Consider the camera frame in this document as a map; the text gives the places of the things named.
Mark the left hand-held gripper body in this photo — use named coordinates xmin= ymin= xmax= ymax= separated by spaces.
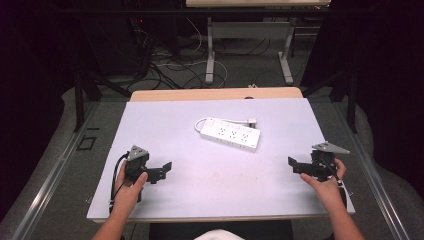
xmin=123 ymin=144 xmax=151 ymax=203

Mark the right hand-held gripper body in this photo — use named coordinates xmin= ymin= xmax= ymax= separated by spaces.
xmin=309 ymin=141 xmax=351 ymax=183

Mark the white power strip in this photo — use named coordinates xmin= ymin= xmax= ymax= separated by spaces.
xmin=199 ymin=116 xmax=262 ymax=153

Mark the person's right hand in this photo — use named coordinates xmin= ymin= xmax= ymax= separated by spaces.
xmin=299 ymin=157 xmax=348 ymax=209

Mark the person's left hand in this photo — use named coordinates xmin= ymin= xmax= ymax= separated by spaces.
xmin=112 ymin=162 xmax=149 ymax=218

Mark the white table sheet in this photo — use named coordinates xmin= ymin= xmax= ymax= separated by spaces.
xmin=86 ymin=97 xmax=356 ymax=221

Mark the black metal stand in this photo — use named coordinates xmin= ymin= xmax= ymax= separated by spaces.
xmin=300 ymin=65 xmax=360 ymax=135
xmin=72 ymin=70 xmax=134 ymax=133

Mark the light wooden table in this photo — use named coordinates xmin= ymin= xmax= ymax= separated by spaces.
xmin=92 ymin=86 xmax=331 ymax=224

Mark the person's white shirt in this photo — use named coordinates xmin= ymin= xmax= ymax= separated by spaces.
xmin=193 ymin=229 xmax=246 ymax=240

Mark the dark curtain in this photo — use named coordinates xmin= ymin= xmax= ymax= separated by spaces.
xmin=0 ymin=0 xmax=83 ymax=223
xmin=299 ymin=0 xmax=424 ymax=201

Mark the black computer tower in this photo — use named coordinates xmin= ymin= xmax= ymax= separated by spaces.
xmin=79 ymin=15 xmax=149 ymax=78

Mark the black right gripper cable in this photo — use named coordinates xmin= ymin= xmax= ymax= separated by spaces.
xmin=318 ymin=158 xmax=348 ymax=203

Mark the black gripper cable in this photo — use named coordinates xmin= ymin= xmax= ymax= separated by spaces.
xmin=108 ymin=152 xmax=130 ymax=215
xmin=318 ymin=158 xmax=348 ymax=203

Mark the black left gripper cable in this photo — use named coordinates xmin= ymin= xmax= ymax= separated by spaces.
xmin=108 ymin=152 xmax=130 ymax=215

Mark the white power strip cable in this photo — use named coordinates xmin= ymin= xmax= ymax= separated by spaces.
xmin=194 ymin=117 xmax=250 ymax=134

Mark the metal floor rail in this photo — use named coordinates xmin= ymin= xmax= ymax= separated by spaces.
xmin=333 ymin=99 xmax=412 ymax=240
xmin=9 ymin=99 xmax=102 ymax=240

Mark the bundle of black floor cables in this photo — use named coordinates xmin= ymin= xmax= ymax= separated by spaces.
xmin=131 ymin=18 xmax=209 ymax=92

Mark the white floor cable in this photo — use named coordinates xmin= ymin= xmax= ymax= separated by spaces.
xmin=155 ymin=59 xmax=230 ymax=90

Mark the white metal frame desk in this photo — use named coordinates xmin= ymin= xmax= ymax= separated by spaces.
xmin=184 ymin=0 xmax=332 ymax=86

